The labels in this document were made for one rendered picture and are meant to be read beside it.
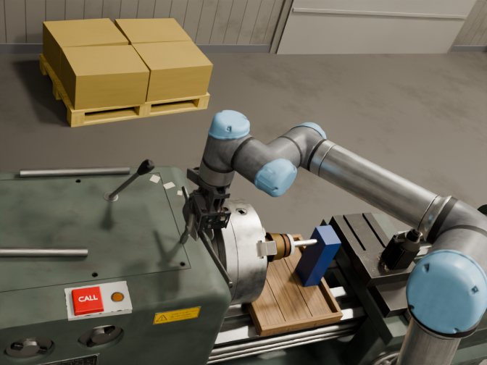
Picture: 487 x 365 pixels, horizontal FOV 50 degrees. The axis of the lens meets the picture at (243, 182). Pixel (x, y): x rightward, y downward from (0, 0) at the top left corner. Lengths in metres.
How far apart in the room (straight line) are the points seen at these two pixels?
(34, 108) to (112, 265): 2.67
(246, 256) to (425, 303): 0.66
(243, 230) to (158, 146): 2.24
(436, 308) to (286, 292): 0.98
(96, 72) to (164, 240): 2.34
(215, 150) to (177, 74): 2.77
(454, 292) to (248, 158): 0.42
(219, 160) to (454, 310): 0.50
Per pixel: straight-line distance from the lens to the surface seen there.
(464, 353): 2.49
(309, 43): 5.36
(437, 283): 0.86
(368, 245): 1.97
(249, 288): 1.48
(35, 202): 1.39
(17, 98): 3.94
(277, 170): 0.97
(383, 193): 1.01
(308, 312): 1.78
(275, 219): 3.33
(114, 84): 3.61
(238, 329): 1.69
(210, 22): 4.76
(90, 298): 1.19
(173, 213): 1.39
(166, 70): 3.72
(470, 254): 0.88
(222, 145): 1.01
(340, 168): 1.03
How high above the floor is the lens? 2.24
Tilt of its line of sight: 40 degrees down
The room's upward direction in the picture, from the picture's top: 18 degrees clockwise
